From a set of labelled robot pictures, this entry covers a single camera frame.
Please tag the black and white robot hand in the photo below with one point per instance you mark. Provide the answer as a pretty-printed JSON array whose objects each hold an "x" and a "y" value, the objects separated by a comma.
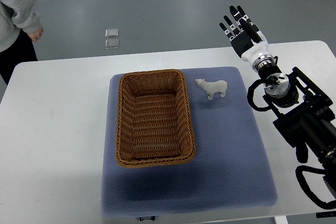
[{"x": 245, "y": 37}]

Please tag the person's bare hand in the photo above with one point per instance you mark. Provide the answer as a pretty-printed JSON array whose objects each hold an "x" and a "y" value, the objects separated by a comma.
[{"x": 36, "y": 35}]

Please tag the white bear figurine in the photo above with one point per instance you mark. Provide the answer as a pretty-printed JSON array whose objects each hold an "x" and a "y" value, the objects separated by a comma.
[{"x": 211, "y": 88}]

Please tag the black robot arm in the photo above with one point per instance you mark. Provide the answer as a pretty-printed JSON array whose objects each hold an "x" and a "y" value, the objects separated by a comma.
[{"x": 304, "y": 120}]

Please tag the brown wicker basket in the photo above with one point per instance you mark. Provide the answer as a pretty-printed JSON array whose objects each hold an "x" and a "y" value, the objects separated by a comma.
[{"x": 154, "y": 121}]

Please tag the person in grey hoodie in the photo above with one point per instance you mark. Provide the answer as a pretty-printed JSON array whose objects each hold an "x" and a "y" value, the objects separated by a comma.
[{"x": 18, "y": 17}]

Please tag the lower metal floor plate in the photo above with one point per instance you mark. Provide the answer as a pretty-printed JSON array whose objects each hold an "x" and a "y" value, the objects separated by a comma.
[{"x": 112, "y": 43}]

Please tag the metal floor plate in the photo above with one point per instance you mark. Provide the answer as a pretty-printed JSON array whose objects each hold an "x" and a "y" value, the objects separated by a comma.
[
  {"x": 112, "y": 43},
  {"x": 112, "y": 32}
]

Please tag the upper metal floor plate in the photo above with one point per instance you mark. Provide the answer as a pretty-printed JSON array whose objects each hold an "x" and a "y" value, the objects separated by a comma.
[{"x": 112, "y": 32}]

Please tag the blue-grey textured mat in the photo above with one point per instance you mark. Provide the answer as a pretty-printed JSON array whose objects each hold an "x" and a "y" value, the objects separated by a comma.
[{"x": 230, "y": 168}]

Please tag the black table control panel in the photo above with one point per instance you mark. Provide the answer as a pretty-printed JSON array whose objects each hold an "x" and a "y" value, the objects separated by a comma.
[{"x": 326, "y": 214}]

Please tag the black table label tag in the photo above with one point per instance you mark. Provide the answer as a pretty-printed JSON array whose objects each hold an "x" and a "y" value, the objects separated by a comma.
[{"x": 151, "y": 218}]

